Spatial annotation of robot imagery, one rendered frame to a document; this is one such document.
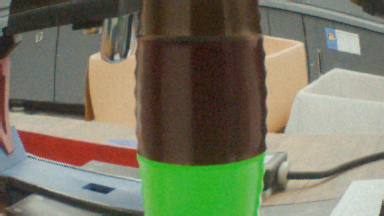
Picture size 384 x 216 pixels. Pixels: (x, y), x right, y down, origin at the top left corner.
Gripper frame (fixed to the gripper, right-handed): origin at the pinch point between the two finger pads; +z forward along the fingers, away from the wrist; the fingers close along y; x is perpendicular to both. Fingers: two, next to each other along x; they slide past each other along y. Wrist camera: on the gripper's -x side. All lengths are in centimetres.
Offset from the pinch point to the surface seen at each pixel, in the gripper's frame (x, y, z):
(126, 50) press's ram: -6.6, 17.0, 0.5
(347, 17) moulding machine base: 445, -57, 8
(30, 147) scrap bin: 23.8, -11.9, 0.5
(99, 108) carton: 217, -97, -4
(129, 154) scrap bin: 23.8, -0.5, 5.8
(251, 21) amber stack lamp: -27.1, 30.0, 2.9
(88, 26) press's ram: -2.8, 13.7, -2.6
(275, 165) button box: 32.8, 6.5, 12.9
